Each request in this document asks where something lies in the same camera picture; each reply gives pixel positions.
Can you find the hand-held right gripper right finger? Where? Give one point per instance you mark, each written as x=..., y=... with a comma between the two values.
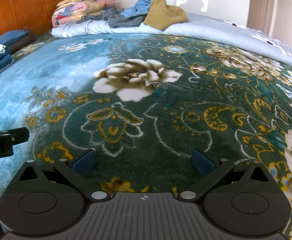
x=202, y=163

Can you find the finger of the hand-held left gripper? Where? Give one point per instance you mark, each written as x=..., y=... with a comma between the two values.
x=18, y=133

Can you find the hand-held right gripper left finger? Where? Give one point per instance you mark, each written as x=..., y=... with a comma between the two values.
x=85, y=163

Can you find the light blue sweater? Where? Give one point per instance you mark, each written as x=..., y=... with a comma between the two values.
x=135, y=11

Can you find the floral green blue blanket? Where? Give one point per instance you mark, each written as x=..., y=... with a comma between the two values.
x=161, y=130

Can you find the wooden headboard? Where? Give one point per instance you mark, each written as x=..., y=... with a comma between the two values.
x=23, y=7

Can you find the colourful folded quilt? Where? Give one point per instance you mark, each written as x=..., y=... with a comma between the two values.
x=68, y=12

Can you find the light blue flower-print quilt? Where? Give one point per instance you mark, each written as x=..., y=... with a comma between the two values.
x=211, y=27

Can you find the grey garment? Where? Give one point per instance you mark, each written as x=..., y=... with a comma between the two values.
x=120, y=20

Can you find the mustard knitted sweater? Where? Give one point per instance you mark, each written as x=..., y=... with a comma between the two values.
x=166, y=15

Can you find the pale pink door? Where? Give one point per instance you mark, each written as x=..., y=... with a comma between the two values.
x=273, y=5

